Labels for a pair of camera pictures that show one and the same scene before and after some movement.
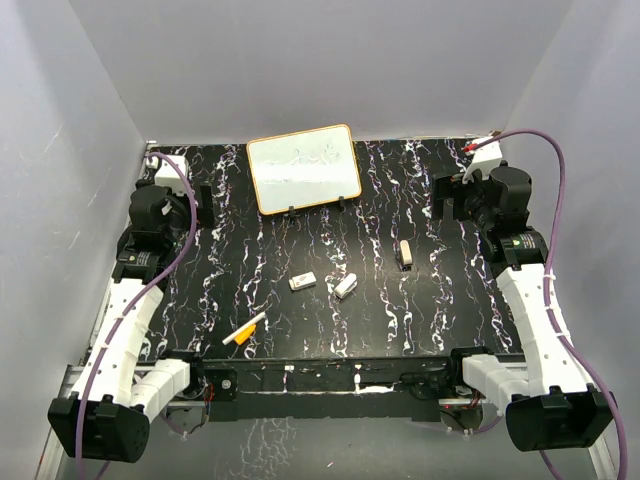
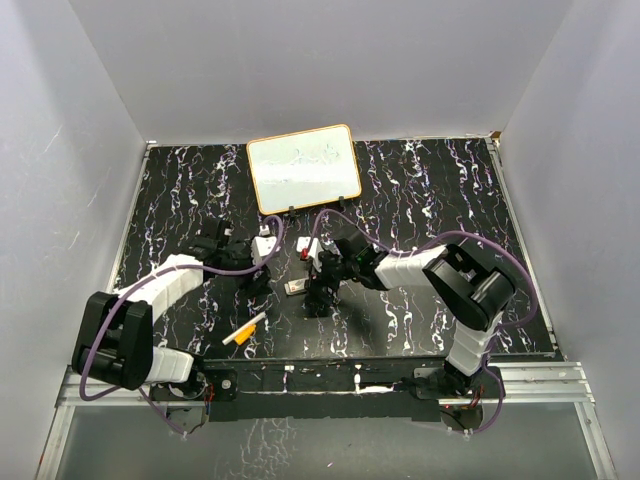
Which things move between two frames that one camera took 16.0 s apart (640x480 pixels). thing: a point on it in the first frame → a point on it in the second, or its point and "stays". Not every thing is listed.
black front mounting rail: x=328 y=389 stays
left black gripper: x=204 y=212 → x=251 y=287
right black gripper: x=445 y=188 → x=315 y=283
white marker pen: x=252 y=322 stays
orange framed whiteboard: x=305 y=168 stays
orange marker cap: x=243 y=336 stays
